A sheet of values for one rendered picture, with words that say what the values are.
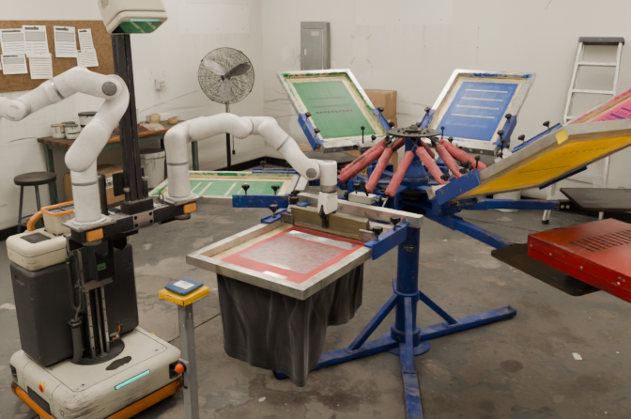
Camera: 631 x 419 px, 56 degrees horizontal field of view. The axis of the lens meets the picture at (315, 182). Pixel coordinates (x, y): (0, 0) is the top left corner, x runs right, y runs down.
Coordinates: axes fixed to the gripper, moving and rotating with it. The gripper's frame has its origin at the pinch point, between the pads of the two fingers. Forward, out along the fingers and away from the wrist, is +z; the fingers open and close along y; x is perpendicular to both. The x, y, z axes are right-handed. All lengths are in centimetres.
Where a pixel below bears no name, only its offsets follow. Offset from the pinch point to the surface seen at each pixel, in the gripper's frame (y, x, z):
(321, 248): 15.5, 6.9, 6.0
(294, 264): 36.2, 7.8, 6.0
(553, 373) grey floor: -103, 83, 101
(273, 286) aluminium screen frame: 60, 16, 4
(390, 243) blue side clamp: -2.5, 30.4, 4.4
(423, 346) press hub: -86, 12, 100
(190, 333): 77, -10, 23
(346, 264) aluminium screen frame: 31.0, 29.3, 2.7
